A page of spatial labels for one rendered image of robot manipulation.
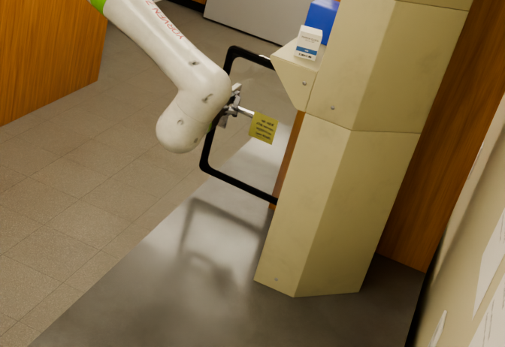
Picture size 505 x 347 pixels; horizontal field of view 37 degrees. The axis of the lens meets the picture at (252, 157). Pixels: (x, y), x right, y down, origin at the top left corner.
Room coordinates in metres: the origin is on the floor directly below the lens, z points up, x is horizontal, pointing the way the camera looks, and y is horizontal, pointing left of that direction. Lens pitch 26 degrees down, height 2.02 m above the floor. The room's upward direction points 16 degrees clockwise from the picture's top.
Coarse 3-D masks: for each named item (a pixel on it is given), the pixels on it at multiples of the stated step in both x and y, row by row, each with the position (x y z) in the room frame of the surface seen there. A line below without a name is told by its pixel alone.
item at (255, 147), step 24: (240, 72) 1.95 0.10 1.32; (264, 72) 1.93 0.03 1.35; (264, 96) 1.92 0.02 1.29; (288, 96) 1.90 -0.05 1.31; (240, 120) 1.94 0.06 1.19; (264, 120) 1.92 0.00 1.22; (288, 120) 1.90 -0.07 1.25; (216, 144) 1.95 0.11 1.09; (240, 144) 1.93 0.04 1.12; (264, 144) 1.91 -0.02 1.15; (288, 144) 1.89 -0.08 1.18; (216, 168) 1.95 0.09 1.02; (240, 168) 1.93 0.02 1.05; (264, 168) 1.90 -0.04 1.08
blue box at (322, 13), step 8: (320, 0) 1.84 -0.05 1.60; (328, 0) 1.87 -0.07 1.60; (312, 8) 1.80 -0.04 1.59; (320, 8) 1.79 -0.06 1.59; (328, 8) 1.79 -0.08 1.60; (336, 8) 1.80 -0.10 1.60; (312, 16) 1.79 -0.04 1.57; (320, 16) 1.79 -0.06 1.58; (328, 16) 1.79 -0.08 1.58; (304, 24) 1.80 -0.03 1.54; (312, 24) 1.79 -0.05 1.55; (320, 24) 1.79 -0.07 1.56; (328, 24) 1.78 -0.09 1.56; (328, 32) 1.78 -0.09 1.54
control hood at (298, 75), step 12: (288, 48) 1.68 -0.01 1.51; (324, 48) 1.76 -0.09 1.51; (276, 60) 1.59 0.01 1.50; (288, 60) 1.59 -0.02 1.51; (300, 60) 1.61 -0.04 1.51; (288, 72) 1.58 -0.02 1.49; (300, 72) 1.58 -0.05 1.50; (312, 72) 1.57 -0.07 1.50; (288, 84) 1.58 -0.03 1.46; (300, 84) 1.57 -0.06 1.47; (312, 84) 1.57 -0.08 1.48; (300, 96) 1.57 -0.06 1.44; (300, 108) 1.57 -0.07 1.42
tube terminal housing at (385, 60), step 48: (384, 0) 1.55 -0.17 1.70; (336, 48) 1.56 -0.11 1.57; (384, 48) 1.55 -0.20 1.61; (432, 48) 1.61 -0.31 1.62; (336, 96) 1.55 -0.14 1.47; (384, 96) 1.57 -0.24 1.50; (432, 96) 1.64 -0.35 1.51; (336, 144) 1.55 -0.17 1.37; (384, 144) 1.60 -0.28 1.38; (288, 192) 1.56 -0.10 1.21; (336, 192) 1.55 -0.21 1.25; (384, 192) 1.62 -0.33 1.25; (288, 240) 1.55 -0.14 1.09; (336, 240) 1.58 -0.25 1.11; (288, 288) 1.55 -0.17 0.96; (336, 288) 1.60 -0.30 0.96
